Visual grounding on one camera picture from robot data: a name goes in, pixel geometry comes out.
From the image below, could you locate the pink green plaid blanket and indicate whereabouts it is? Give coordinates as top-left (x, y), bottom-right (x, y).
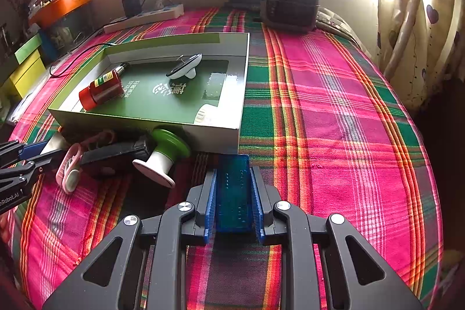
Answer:
top-left (7, 5), bottom-right (444, 310)

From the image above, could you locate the blue transparent plastic box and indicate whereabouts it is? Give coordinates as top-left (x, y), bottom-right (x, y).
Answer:
top-left (216, 154), bottom-right (253, 232)

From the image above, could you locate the clear glass tank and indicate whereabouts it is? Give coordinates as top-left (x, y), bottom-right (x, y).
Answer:
top-left (40, 5), bottom-right (91, 54)

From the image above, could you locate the green white roller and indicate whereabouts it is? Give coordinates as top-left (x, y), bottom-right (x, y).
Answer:
top-left (133, 128), bottom-right (191, 189)

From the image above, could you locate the orange plastic bin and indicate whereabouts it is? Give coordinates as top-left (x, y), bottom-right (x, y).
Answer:
top-left (29, 0), bottom-right (91, 27)

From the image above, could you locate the cream heart print curtain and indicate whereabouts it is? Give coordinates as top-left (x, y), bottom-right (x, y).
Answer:
top-left (376, 0), bottom-right (465, 107)

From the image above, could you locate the printed pillow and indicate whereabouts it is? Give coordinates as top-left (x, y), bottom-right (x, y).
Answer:
top-left (316, 7), bottom-right (360, 45)

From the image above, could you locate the pink plastic clip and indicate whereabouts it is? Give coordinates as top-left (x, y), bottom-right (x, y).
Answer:
top-left (56, 130), bottom-right (117, 194)

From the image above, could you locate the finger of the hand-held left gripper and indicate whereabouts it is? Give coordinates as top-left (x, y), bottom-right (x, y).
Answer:
top-left (0, 141), bottom-right (51, 165)
top-left (0, 149), bottom-right (68, 191)

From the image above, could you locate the white flat package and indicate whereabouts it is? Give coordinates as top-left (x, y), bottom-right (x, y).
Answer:
top-left (7, 78), bottom-right (51, 122)

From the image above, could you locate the white power strip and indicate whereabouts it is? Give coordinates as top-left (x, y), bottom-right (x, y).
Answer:
top-left (103, 4), bottom-right (185, 34)

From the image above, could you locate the thin black cable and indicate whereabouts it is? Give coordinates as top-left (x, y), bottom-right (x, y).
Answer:
top-left (50, 42), bottom-right (117, 78)

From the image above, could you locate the yellow box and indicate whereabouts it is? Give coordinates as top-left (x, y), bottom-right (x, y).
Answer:
top-left (10, 50), bottom-right (46, 98)

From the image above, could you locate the green white cardboard box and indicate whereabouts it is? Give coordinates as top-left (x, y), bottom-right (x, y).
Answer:
top-left (48, 32), bottom-right (251, 154)

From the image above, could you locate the red capped bottle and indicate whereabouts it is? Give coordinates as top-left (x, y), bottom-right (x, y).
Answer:
top-left (79, 69), bottom-right (124, 112)

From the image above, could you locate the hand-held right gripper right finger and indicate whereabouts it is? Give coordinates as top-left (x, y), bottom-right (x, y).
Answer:
top-left (251, 166), bottom-right (424, 310)

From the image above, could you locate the black charger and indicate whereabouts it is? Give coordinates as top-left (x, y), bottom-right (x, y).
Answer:
top-left (121, 0), bottom-right (142, 18)

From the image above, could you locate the black rectangular device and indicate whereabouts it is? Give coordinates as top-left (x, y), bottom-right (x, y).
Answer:
top-left (80, 136), bottom-right (153, 180)

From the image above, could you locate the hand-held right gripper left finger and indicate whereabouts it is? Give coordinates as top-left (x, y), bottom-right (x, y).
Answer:
top-left (42, 168), bottom-right (219, 310)

